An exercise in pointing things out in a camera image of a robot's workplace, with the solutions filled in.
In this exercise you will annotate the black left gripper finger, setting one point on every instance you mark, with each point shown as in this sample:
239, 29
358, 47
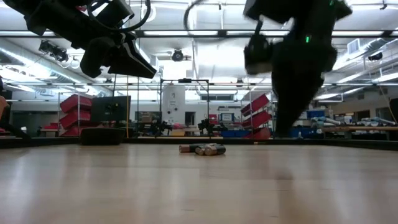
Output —
93, 59
133, 65

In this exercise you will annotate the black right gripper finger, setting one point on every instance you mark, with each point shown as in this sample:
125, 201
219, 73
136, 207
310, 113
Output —
292, 109

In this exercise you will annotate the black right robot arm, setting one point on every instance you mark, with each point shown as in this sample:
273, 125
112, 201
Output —
280, 9

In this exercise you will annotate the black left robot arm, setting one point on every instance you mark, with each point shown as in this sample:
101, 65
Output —
46, 18

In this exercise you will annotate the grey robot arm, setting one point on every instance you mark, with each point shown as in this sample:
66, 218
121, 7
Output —
323, 120
376, 120

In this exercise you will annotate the shelf with blue bins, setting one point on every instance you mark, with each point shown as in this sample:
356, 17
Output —
314, 113

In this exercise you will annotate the metal rack with red bins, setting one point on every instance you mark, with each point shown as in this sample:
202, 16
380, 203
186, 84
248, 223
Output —
75, 104
256, 116

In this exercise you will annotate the black monitor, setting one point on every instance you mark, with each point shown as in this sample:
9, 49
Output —
110, 109

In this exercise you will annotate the white air vent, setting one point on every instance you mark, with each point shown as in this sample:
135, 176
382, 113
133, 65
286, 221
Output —
354, 46

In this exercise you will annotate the blue crate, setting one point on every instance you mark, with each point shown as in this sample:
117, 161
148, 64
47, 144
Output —
233, 133

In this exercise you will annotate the white sign screen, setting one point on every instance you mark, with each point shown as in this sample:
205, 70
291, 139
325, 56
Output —
227, 117

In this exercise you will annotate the black ceiling dome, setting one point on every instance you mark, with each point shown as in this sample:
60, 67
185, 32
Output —
375, 56

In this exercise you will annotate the wooden workbench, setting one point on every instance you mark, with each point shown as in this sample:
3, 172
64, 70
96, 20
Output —
360, 128

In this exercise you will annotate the black calculator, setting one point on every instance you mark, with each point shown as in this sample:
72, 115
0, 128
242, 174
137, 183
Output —
101, 137

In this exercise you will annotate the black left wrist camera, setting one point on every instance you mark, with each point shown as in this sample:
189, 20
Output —
116, 12

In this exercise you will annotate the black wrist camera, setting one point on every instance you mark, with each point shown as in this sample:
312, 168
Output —
116, 12
258, 56

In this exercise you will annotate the black ceiling camera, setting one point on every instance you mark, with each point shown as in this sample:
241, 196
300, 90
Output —
177, 55
53, 51

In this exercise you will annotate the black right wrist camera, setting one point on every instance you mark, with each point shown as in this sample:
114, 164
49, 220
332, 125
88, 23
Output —
258, 56

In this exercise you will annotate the black metal frame stand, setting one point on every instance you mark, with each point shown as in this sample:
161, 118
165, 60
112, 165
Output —
185, 80

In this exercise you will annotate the black overhead frame bar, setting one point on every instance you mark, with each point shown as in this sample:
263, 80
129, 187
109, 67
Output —
186, 33

